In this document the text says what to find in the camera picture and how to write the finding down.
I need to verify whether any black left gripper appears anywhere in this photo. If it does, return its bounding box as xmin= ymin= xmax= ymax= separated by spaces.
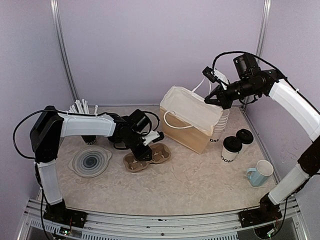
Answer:
xmin=120 ymin=132 xmax=153 ymax=161

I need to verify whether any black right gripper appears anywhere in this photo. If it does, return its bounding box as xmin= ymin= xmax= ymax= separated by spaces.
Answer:
xmin=205 ymin=76 xmax=262 ymax=109

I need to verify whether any brown paper takeout bag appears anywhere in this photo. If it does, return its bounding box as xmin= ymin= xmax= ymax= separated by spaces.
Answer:
xmin=159 ymin=79 xmax=223 ymax=154

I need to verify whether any brown cardboard cup carrier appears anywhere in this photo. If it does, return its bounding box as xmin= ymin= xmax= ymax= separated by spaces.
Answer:
xmin=122 ymin=143 xmax=172 ymax=173

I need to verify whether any black coffee cup lid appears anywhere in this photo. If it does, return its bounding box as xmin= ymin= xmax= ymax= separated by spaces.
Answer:
xmin=235 ymin=129 xmax=254 ymax=145
xmin=223 ymin=136 xmax=243 ymax=153

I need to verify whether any white paper coffee cup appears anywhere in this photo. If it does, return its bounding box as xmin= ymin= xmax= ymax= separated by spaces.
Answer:
xmin=235 ymin=129 xmax=254 ymax=145
xmin=220 ymin=147 xmax=240 ymax=163

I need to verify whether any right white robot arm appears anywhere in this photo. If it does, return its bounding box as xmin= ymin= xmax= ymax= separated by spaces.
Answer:
xmin=202 ymin=50 xmax=320 ymax=222

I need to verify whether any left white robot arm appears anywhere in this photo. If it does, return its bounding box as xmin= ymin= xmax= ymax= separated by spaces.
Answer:
xmin=30 ymin=105 xmax=164 ymax=223

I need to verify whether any stack of black cup lids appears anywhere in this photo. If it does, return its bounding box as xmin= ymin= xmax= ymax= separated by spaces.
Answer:
xmin=107 ymin=136 xmax=118 ymax=146

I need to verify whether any stack of white paper cups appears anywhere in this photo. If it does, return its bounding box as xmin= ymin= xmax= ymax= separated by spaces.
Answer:
xmin=210 ymin=109 xmax=230 ymax=143

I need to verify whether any black cup holding straws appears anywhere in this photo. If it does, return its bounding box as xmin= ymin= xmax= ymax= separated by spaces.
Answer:
xmin=81 ymin=135 xmax=97 ymax=146

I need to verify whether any light blue mug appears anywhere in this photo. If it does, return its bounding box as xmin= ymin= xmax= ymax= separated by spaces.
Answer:
xmin=245 ymin=160 xmax=274 ymax=187

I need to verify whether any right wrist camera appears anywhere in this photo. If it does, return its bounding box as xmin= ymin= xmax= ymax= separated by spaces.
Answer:
xmin=202 ymin=66 xmax=230 ymax=90

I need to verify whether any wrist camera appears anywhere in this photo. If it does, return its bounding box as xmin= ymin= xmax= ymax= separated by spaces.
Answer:
xmin=202 ymin=66 xmax=230 ymax=90
xmin=142 ymin=130 xmax=165 ymax=146

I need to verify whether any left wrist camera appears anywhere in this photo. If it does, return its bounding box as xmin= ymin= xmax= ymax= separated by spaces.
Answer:
xmin=142 ymin=130 xmax=165 ymax=146

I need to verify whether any right aluminium corner post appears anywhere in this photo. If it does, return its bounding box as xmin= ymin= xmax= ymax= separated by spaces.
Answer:
xmin=242 ymin=0 xmax=272 ymax=108

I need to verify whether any aluminium corner post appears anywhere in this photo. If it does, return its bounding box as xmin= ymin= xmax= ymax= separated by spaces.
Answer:
xmin=50 ymin=0 xmax=79 ymax=101
xmin=242 ymin=0 xmax=272 ymax=108

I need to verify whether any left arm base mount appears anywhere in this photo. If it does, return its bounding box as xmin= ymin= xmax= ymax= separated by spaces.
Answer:
xmin=43 ymin=199 xmax=87 ymax=229

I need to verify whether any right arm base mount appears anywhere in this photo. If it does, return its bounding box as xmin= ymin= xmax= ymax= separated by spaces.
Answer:
xmin=238 ymin=194 xmax=283 ymax=228

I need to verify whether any aluminium front frame rail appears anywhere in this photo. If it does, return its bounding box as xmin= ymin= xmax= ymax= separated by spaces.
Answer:
xmin=14 ymin=197 xmax=310 ymax=240

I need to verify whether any left aluminium corner post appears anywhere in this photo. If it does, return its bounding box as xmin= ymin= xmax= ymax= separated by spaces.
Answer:
xmin=50 ymin=0 xmax=79 ymax=101

